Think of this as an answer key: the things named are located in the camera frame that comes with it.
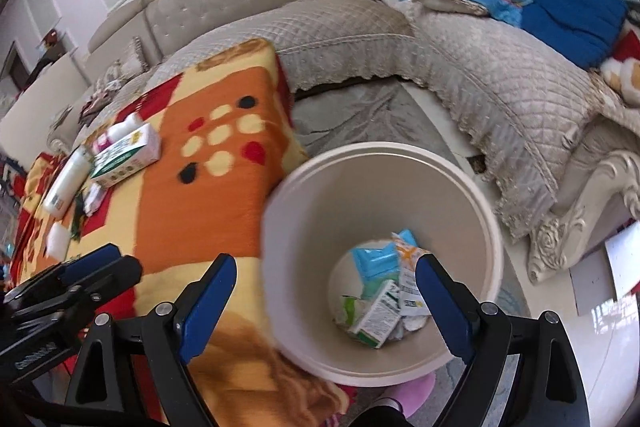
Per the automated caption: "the white foam sponge block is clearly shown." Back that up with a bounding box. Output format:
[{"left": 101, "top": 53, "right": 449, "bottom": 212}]
[{"left": 46, "top": 222, "right": 70, "bottom": 262}]

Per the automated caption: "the white plastic trash bin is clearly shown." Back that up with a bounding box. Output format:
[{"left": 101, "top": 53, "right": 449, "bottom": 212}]
[{"left": 262, "top": 142, "right": 503, "bottom": 387}]

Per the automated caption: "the small white medicine box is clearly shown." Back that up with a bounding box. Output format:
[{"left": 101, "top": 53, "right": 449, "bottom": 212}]
[{"left": 84, "top": 183, "right": 107, "bottom": 217}]

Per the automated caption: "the white thermos bottle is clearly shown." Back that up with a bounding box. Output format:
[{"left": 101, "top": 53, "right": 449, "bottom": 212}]
[{"left": 43, "top": 145, "right": 94, "bottom": 220}]

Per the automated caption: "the orange red patterned blanket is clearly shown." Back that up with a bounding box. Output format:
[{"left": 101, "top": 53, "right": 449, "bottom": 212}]
[{"left": 8, "top": 38, "right": 352, "bottom": 427}]

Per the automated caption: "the green white milk carton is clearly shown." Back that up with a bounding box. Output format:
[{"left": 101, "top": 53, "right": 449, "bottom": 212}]
[{"left": 90, "top": 122, "right": 160, "bottom": 188}]

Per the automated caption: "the white pink yogurt bottle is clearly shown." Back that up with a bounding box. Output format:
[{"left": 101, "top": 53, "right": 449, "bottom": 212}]
[{"left": 91, "top": 112, "right": 143, "bottom": 155}]

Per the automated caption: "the white cabinet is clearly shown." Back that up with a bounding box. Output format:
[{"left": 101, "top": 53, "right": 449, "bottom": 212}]
[{"left": 1, "top": 54, "right": 89, "bottom": 167}]

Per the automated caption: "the orange starfish snack wrapper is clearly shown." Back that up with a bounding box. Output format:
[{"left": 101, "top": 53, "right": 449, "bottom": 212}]
[{"left": 393, "top": 229, "right": 430, "bottom": 317}]

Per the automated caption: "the pile of clothes on sofa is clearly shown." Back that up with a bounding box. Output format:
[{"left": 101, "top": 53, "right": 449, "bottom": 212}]
[{"left": 78, "top": 79, "right": 124, "bottom": 126}]

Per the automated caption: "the white box with barcode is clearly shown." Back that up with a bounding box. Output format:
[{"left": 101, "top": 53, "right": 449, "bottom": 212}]
[{"left": 348, "top": 280, "right": 400, "bottom": 349}]

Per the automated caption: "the small patterned cushion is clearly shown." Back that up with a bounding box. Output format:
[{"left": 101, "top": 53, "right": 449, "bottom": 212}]
[{"left": 96, "top": 36, "right": 150, "bottom": 91}]

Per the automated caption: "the blue wet wipes pack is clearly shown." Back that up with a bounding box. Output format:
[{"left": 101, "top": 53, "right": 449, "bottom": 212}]
[{"left": 350, "top": 241, "right": 400, "bottom": 300}]

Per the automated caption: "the beige tufted sofa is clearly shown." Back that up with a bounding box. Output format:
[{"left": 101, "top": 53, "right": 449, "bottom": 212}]
[{"left": 80, "top": 0, "right": 639, "bottom": 284}]

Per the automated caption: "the blue folded blanket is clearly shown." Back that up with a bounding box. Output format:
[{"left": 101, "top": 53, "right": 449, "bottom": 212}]
[{"left": 521, "top": 0, "right": 627, "bottom": 69}]

